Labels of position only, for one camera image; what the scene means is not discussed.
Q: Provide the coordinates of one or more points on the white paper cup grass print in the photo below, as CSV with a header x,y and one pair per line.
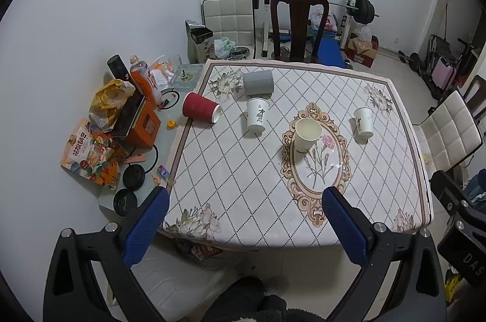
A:
x,y
307,132

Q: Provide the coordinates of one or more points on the blue denim cloth pile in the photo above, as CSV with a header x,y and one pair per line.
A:
x,y
475,191

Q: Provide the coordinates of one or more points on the yellow plastic bag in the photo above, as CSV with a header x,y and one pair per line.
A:
x,y
108,103

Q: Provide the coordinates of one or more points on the grey cup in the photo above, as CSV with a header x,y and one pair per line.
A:
x,y
258,83

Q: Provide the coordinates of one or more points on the orange box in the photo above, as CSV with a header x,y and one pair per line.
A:
x,y
143,132

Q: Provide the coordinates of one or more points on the cardboard box on floor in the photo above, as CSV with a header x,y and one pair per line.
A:
x,y
362,52

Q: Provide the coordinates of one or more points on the pink suitcase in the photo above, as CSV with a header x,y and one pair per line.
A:
x,y
443,73

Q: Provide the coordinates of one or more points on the black round lid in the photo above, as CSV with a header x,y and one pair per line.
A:
x,y
134,177

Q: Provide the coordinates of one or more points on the barbell with black plates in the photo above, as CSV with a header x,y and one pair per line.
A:
x,y
362,11

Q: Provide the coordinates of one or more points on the orange drink bottle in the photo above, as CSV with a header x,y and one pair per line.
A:
x,y
142,75

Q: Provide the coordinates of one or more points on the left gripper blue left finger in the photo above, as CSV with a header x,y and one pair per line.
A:
x,y
137,230

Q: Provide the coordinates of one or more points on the white cup with calligraphy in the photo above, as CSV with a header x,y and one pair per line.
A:
x,y
257,109

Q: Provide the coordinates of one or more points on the blue bench pad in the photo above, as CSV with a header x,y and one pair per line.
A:
x,y
329,53

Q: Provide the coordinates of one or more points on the far white calligraphy cup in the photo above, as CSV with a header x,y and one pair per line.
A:
x,y
364,122

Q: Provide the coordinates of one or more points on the white padded chair back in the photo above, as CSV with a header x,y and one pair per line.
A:
x,y
234,19

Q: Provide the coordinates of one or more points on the white padded chair right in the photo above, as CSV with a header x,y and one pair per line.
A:
x,y
448,136

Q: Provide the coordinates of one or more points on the colourful snack bag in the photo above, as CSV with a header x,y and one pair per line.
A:
x,y
94,155

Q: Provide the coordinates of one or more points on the dark wooden chair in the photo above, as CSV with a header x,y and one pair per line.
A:
x,y
299,15

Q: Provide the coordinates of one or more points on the white padded chair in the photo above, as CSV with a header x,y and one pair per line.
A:
x,y
234,19
448,136

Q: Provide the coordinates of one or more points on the floral patterned tablecloth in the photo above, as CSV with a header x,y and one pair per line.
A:
x,y
231,187

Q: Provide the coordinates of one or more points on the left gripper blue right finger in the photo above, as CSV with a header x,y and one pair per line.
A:
x,y
350,225

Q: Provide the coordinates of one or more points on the red ribbed paper cup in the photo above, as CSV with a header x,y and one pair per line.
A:
x,y
199,108

